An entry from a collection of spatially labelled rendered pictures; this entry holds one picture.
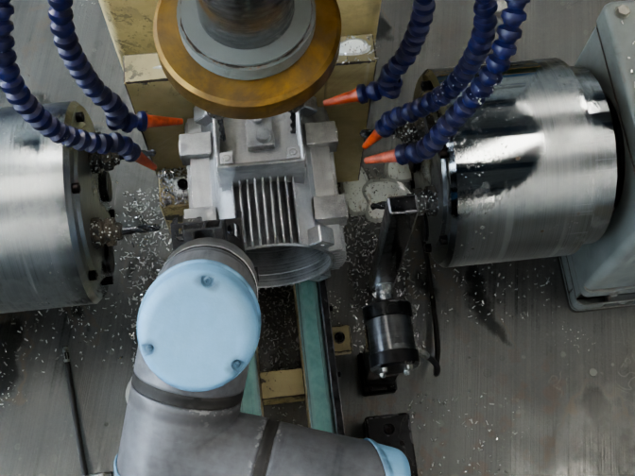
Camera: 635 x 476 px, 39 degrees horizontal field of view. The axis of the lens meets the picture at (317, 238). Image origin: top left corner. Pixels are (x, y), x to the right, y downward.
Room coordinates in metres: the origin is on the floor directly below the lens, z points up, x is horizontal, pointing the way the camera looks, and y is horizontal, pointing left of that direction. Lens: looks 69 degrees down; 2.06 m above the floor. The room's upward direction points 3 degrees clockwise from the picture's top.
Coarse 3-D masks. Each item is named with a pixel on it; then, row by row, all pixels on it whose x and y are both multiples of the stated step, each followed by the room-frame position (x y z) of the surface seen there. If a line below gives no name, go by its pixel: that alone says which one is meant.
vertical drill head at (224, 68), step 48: (192, 0) 0.49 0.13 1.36; (240, 0) 0.44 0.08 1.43; (288, 0) 0.47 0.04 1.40; (192, 48) 0.45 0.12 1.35; (240, 48) 0.44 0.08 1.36; (288, 48) 0.45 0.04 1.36; (336, 48) 0.47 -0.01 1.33; (192, 96) 0.41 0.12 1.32; (240, 96) 0.41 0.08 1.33; (288, 96) 0.41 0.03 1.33
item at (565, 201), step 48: (528, 96) 0.53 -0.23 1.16; (576, 96) 0.53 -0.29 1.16; (480, 144) 0.46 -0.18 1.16; (528, 144) 0.47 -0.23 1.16; (576, 144) 0.47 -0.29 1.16; (432, 192) 0.44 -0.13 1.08; (480, 192) 0.41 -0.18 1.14; (528, 192) 0.42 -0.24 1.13; (576, 192) 0.42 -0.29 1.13; (432, 240) 0.40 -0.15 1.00; (480, 240) 0.38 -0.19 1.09; (528, 240) 0.38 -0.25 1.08; (576, 240) 0.39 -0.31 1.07
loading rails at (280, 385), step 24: (312, 288) 0.36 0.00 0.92; (312, 312) 0.33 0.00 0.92; (312, 336) 0.29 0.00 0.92; (336, 336) 0.32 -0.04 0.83; (312, 360) 0.26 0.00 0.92; (264, 384) 0.24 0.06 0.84; (288, 384) 0.24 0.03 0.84; (312, 384) 0.23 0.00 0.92; (336, 384) 0.23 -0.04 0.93; (240, 408) 0.19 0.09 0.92; (312, 408) 0.20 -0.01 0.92; (336, 408) 0.20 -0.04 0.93; (336, 432) 0.17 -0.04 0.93
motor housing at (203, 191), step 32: (192, 128) 0.52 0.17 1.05; (192, 160) 0.47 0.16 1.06; (320, 160) 0.48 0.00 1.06; (192, 192) 0.43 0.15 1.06; (224, 192) 0.42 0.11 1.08; (256, 192) 0.41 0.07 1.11; (288, 192) 0.42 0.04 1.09; (320, 192) 0.44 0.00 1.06; (256, 224) 0.38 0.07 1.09; (288, 224) 0.38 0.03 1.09; (320, 224) 0.39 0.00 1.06; (256, 256) 0.39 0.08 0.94; (288, 256) 0.39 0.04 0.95; (320, 256) 0.38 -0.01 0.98
